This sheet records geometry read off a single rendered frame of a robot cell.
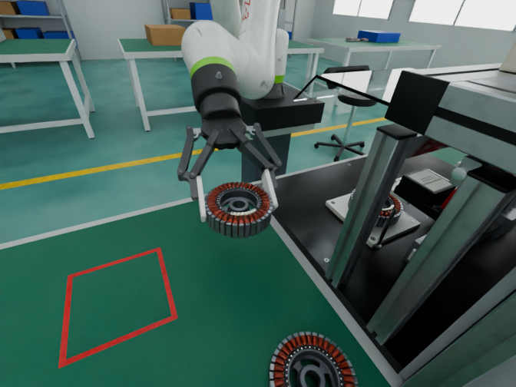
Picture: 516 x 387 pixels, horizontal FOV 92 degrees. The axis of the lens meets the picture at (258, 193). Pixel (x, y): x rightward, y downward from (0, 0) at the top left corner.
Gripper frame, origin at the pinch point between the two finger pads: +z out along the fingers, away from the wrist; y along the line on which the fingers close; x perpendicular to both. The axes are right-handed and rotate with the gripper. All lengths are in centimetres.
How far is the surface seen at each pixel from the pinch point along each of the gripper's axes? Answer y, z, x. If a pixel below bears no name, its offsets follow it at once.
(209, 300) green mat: 6.5, 14.0, -8.0
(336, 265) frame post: -14.9, 13.0, -1.0
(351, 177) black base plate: -37.8, -9.2, -18.2
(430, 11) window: -443, -364, -173
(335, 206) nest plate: -25.3, 0.0, -11.6
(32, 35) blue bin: 227, -464, -337
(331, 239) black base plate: -19.8, 7.9, -8.4
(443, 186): -34.2, 4.5, 7.6
